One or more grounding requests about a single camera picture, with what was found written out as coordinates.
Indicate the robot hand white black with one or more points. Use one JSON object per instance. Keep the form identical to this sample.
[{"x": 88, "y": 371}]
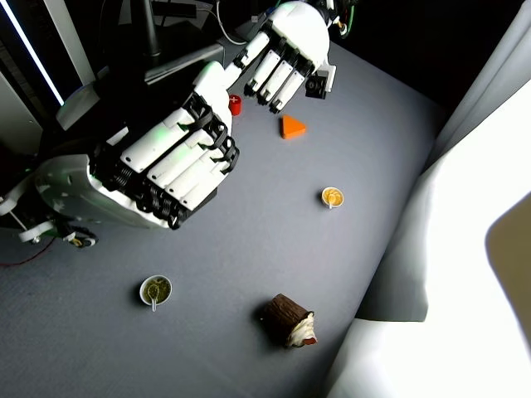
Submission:
[
  {"x": 303, "y": 37},
  {"x": 174, "y": 166}
]

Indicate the grey cabinet panel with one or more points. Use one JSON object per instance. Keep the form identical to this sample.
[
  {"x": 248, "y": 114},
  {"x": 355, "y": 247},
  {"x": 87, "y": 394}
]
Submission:
[{"x": 16, "y": 120}]

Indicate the grey table cloth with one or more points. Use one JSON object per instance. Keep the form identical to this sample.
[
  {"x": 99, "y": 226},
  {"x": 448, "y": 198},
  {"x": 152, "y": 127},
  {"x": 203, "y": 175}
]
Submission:
[{"x": 249, "y": 248}]

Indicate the white curtain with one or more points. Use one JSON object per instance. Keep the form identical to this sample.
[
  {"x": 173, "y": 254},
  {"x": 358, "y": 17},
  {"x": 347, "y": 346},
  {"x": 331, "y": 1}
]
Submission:
[{"x": 456, "y": 207}]

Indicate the small cup of coffee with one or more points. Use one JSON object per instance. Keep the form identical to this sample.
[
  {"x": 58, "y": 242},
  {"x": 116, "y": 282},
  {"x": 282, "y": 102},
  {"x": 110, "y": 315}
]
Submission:
[{"x": 334, "y": 197}]

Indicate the beige panel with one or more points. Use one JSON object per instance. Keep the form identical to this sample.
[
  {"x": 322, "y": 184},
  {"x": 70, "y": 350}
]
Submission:
[{"x": 510, "y": 269}]

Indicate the white light strip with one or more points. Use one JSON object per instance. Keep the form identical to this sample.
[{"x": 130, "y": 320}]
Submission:
[{"x": 33, "y": 56}]

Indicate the black flat device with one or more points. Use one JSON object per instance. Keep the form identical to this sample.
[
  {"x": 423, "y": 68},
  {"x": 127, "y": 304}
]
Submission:
[{"x": 178, "y": 8}]

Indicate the white pillar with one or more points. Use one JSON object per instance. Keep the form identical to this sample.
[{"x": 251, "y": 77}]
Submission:
[{"x": 70, "y": 37}]

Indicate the chocolate cake roll with cream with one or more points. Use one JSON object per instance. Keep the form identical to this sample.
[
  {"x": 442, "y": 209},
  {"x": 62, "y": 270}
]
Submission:
[{"x": 282, "y": 315}]

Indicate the red cylinder block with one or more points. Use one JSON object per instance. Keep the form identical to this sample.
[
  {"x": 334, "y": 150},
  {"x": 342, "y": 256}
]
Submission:
[{"x": 235, "y": 108}]

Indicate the small bowl of green soup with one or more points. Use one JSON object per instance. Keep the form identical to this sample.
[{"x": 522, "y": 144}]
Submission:
[{"x": 159, "y": 292}]

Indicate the orange triangle block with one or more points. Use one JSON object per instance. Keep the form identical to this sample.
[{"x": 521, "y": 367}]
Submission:
[{"x": 292, "y": 127}]

